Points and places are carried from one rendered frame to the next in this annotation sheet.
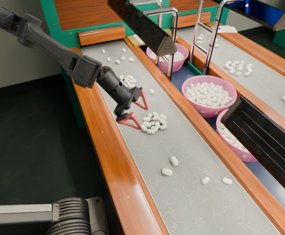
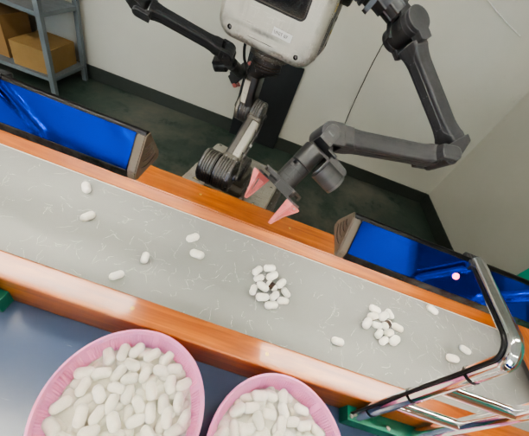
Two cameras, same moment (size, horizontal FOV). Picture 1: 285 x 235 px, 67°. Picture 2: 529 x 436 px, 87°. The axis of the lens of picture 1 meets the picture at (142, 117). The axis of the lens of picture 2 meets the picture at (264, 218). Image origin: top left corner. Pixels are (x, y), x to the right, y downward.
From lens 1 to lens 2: 0.86 m
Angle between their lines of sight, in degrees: 71
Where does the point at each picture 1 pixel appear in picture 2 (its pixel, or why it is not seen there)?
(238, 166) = (111, 299)
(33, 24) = (436, 149)
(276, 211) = (29, 270)
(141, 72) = (406, 378)
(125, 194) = (205, 194)
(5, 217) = (243, 130)
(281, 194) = (12, 359)
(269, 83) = not seen: outside the picture
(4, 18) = (441, 131)
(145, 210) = (178, 193)
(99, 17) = not seen: outside the picture
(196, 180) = (155, 254)
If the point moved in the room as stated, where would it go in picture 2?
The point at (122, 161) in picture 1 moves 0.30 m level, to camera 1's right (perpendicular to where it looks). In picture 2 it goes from (239, 214) to (161, 272)
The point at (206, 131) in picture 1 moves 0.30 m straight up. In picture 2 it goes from (194, 325) to (224, 240)
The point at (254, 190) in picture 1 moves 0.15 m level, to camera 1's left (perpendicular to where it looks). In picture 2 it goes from (72, 278) to (134, 240)
